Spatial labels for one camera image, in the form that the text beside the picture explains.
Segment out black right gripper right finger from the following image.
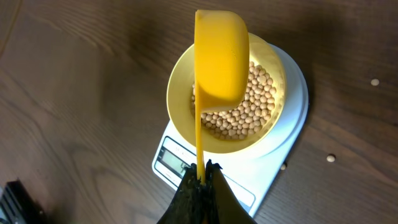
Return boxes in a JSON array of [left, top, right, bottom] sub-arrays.
[[205, 160, 256, 224]]

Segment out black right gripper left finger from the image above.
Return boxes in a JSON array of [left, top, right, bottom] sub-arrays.
[[157, 164, 205, 224]]

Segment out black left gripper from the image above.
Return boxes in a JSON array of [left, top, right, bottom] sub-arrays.
[[1, 180, 47, 224]]

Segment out yellow measuring scoop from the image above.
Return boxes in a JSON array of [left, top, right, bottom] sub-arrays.
[[194, 10, 249, 184]]

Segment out white kitchen scale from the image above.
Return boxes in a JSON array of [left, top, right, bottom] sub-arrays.
[[152, 46, 308, 217]]

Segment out soybeans in yellow bowl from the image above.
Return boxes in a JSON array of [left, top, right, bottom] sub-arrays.
[[200, 61, 277, 140]]

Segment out spilled soybean beside scale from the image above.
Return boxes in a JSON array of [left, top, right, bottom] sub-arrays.
[[326, 154, 336, 162]]

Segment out yellow bowl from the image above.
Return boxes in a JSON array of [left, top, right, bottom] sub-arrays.
[[167, 34, 287, 157]]

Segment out spilled soybean near bowl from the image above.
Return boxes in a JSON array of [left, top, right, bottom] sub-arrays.
[[371, 78, 380, 86]]

